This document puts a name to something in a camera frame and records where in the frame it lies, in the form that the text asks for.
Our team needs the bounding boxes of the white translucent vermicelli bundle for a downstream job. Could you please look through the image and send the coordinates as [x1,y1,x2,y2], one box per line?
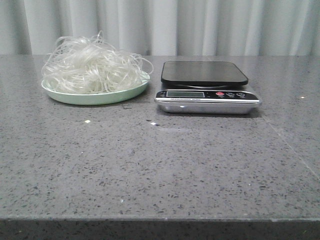
[41,31,154,95]

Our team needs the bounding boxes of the black silver kitchen scale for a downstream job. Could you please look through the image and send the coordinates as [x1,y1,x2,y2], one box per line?
[155,61,262,115]

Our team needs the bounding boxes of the light green round plate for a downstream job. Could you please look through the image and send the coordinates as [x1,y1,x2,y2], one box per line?
[41,71,150,106]

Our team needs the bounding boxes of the white pleated curtain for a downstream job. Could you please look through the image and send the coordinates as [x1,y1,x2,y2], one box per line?
[0,0,320,56]

